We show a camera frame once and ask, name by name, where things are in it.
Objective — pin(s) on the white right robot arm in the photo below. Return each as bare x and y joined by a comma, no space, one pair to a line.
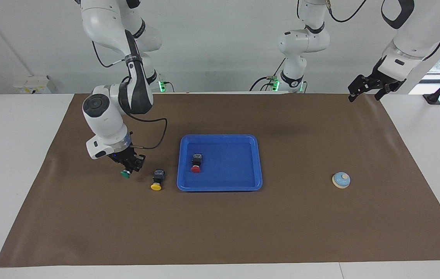
105,120

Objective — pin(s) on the white wall outlet box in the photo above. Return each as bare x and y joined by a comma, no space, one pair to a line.
33,86

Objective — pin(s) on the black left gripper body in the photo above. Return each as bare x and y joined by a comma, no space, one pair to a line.
378,79

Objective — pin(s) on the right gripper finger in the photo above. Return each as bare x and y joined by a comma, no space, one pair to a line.
139,166
125,167

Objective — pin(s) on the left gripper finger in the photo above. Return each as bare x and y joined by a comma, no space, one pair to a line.
352,97
382,94

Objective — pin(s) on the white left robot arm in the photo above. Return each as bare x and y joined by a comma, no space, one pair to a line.
417,31

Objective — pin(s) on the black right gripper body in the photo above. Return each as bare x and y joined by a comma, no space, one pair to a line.
123,157

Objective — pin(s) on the green push button switch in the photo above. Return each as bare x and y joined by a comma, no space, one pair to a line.
125,174

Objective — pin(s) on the light blue call bell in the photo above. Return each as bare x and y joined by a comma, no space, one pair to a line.
341,181

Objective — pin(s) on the red push button switch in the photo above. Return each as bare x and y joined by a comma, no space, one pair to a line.
195,169

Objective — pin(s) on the blue plastic tray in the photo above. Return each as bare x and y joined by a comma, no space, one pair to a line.
227,174

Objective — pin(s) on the yellow push button switch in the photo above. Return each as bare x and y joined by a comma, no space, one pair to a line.
156,185

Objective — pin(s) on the brown table mat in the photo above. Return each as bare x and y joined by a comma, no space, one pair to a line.
220,224

